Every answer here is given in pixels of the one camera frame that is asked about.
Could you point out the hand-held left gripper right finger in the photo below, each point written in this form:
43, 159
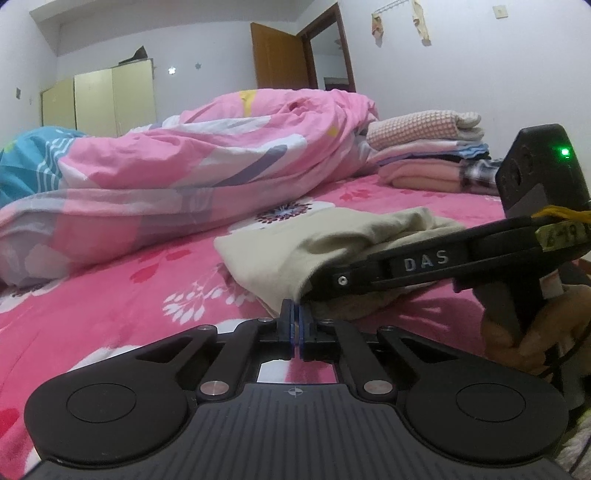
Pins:
301, 325

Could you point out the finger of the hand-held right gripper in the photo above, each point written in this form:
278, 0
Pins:
344, 279

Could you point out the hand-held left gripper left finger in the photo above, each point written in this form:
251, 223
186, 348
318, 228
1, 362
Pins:
288, 325

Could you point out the beige pants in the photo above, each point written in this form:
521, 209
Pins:
286, 258

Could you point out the stack of folded clothes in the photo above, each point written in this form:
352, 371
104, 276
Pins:
415, 138

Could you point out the person's right hand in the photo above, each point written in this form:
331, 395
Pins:
503, 353

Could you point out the pink floral fleece blanket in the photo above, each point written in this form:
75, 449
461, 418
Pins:
115, 323

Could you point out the pink and teal floral duvet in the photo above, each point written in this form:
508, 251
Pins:
184, 161

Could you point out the hanging yellowish cloth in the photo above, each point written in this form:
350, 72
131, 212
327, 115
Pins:
377, 28
419, 23

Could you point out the brown wooden door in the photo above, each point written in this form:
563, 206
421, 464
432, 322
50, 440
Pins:
277, 60

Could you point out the cream wardrobe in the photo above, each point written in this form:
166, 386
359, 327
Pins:
101, 101

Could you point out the dark object atop wardrobe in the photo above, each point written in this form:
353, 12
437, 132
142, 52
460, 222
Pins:
138, 55

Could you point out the wall switch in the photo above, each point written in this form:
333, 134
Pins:
499, 11

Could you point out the brown door frame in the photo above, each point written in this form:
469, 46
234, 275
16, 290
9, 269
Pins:
347, 55

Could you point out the wall hook rack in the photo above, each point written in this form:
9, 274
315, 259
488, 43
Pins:
392, 6

